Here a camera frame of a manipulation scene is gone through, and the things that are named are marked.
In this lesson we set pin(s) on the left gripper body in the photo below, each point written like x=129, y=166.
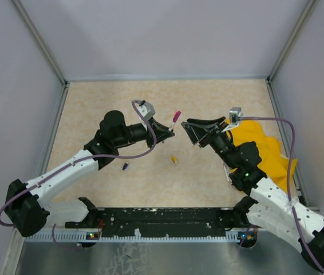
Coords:
x=138, y=132

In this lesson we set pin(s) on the yellow cloth bag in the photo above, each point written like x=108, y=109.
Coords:
x=273, y=163

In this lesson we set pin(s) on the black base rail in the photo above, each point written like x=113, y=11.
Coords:
x=161, y=222

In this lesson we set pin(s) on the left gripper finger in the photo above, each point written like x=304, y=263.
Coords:
x=158, y=127
x=162, y=136

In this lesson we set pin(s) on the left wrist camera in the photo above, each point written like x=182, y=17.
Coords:
x=146, y=109

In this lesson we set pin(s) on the white pen on bag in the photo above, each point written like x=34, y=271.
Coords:
x=227, y=172

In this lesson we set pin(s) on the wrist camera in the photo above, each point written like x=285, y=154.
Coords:
x=235, y=115
x=146, y=109

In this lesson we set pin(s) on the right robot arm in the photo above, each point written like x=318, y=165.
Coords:
x=265, y=205

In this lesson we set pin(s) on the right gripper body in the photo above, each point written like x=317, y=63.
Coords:
x=218, y=139

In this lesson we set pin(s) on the purple pen cap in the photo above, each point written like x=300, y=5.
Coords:
x=177, y=115

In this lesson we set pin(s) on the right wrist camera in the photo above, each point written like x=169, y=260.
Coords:
x=235, y=115

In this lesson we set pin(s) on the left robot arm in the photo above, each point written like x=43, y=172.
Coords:
x=29, y=205

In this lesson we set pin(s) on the white purple marker pen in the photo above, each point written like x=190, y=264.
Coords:
x=171, y=126

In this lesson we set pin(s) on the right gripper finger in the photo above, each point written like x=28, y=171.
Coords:
x=205, y=124
x=197, y=133

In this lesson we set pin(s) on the blue pen cap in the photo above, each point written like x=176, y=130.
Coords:
x=125, y=166

